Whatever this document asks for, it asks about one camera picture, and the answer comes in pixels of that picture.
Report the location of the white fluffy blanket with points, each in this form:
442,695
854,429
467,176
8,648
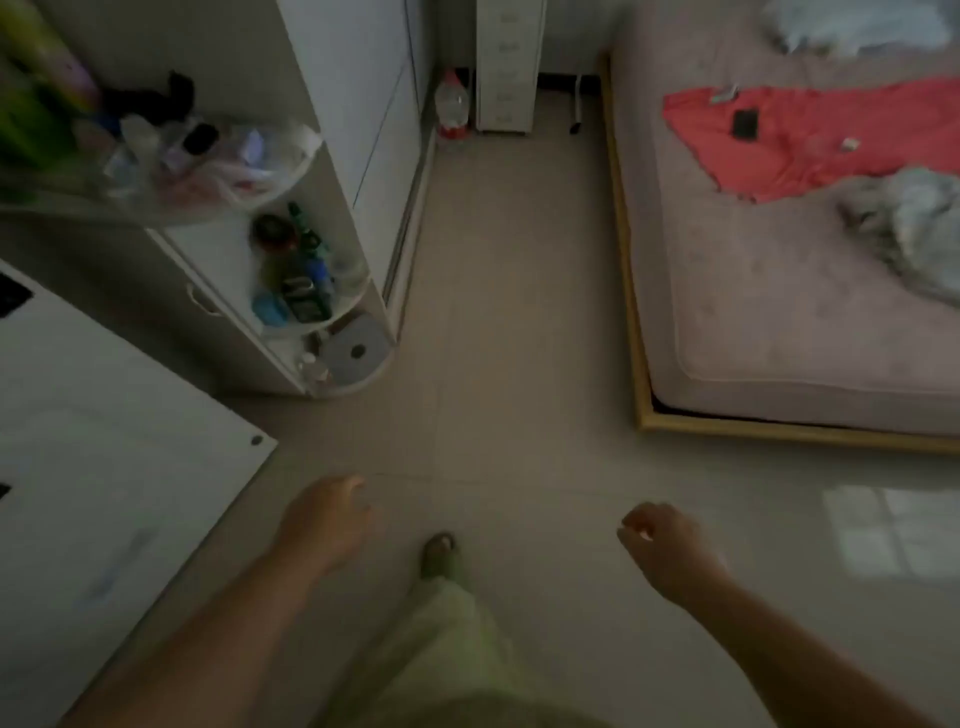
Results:
855,24

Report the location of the white rod black tip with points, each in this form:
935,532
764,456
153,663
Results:
578,105

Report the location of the person's right forearm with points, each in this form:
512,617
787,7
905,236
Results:
795,660

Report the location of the grey blanket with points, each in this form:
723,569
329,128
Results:
911,225

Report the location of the white desk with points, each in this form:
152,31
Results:
97,465

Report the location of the grey round disc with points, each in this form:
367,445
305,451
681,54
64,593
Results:
358,351

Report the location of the green yellow bottle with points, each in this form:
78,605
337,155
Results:
34,97

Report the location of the red garment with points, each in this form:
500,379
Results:
810,142

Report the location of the wooden bed frame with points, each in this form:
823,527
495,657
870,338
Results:
634,315

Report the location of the green slipper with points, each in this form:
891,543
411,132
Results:
439,556

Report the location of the white wardrobe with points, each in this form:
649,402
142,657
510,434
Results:
367,112

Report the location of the person's left forearm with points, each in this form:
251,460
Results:
210,645

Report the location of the black phone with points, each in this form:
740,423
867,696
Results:
744,124

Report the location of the green shorts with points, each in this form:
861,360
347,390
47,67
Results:
450,660

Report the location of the person's left hand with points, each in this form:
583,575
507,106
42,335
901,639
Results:
322,521

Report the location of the dark green tin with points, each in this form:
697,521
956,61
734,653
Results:
306,301

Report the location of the blue bottle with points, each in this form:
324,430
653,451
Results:
320,276

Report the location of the small clear bottle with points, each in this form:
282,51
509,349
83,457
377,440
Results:
313,369

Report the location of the person's right hand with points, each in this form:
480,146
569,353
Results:
671,551

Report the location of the blue round lid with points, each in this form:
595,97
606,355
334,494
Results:
270,309

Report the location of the white corner shelf unit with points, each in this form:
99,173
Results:
217,255

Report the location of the dark round jar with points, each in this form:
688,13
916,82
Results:
271,231

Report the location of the clear plastic bag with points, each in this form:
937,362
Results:
225,161

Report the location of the pink mattress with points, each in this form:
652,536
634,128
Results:
765,300

